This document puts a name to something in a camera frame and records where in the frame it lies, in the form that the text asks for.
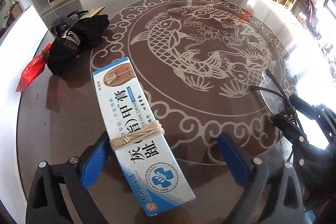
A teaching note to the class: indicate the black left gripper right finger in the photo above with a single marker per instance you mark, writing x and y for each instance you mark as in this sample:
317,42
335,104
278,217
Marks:
284,203

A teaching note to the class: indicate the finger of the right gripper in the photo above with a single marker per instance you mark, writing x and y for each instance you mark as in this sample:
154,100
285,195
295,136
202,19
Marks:
291,132
313,112

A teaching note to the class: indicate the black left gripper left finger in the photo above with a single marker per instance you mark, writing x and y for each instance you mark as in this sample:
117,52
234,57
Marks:
46,202

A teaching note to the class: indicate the blue white ointment box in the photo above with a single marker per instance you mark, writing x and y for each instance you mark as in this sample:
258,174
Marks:
138,140

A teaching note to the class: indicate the red snack packet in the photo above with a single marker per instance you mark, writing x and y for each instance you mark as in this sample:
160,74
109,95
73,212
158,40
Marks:
33,69

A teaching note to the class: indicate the black velvet pouch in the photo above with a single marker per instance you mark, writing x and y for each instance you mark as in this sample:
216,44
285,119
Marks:
85,34

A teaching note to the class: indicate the white box with brown bottom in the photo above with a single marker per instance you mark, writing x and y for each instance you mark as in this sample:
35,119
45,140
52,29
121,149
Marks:
18,47

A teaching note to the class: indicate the black hair clip bundle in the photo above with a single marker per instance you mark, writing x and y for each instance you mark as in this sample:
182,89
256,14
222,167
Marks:
60,25

